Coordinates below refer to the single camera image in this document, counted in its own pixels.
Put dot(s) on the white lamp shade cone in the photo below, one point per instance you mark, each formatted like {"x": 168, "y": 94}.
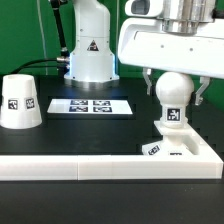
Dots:
{"x": 20, "y": 108}

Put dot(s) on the white L-shaped wall fence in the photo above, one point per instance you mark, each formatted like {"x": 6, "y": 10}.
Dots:
{"x": 205, "y": 165}

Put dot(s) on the white marker tag plate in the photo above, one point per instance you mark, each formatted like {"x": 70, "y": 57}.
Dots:
{"x": 87, "y": 106}

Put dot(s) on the white lamp bulb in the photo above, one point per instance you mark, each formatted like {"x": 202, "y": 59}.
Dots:
{"x": 174, "y": 92}

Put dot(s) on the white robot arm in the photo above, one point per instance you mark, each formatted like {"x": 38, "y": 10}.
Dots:
{"x": 92, "y": 61}

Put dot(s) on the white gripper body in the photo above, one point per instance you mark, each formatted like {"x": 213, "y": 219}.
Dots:
{"x": 143, "y": 43}

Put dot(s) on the white lamp base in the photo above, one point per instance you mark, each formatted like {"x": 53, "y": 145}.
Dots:
{"x": 174, "y": 142}

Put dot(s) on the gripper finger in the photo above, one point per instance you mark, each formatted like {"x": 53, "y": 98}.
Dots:
{"x": 146, "y": 75}
{"x": 204, "y": 84}

